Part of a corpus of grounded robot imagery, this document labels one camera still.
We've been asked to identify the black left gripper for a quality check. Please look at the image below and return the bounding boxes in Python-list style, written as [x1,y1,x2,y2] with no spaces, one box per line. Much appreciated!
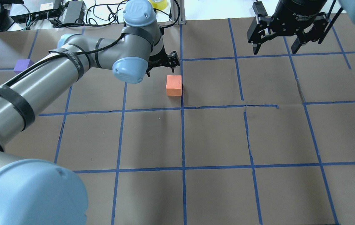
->
[146,27,180,78]

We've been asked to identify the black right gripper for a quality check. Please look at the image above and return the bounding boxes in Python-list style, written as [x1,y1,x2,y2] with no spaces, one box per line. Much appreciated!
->
[247,0,328,55]

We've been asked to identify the orange foam block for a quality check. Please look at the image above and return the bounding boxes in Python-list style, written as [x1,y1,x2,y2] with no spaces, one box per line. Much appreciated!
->
[166,75,183,97]

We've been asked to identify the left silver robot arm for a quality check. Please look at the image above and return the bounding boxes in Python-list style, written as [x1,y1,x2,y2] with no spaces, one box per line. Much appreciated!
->
[0,0,179,225]

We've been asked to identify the yellow tape roll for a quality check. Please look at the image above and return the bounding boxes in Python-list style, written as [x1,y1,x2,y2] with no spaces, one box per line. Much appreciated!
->
[149,0,168,11]

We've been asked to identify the grey power brick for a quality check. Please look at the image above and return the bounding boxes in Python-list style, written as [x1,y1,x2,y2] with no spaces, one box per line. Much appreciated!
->
[63,0,86,24]

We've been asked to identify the purple foam block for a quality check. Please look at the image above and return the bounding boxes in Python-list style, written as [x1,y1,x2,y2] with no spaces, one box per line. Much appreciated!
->
[13,59,34,74]

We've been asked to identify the aluminium extrusion post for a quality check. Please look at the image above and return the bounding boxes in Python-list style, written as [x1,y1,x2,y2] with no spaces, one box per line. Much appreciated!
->
[170,0,186,25]

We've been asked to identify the black network switch box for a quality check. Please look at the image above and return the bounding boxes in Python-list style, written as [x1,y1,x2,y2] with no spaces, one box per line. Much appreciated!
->
[9,0,63,24]

